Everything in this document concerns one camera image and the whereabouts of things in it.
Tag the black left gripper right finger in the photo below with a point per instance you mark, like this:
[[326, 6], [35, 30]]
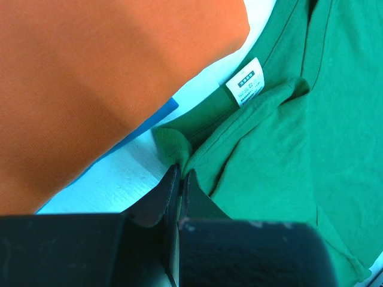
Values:
[[196, 205]]

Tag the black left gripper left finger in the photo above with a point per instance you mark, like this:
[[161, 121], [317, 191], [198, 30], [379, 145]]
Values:
[[149, 237]]

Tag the green t-shirt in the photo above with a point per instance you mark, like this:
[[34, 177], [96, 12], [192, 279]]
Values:
[[308, 147]]

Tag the folded blue t-shirt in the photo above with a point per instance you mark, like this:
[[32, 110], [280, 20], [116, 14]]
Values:
[[119, 178]]

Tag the folded orange t-shirt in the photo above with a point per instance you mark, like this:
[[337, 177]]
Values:
[[78, 76]]

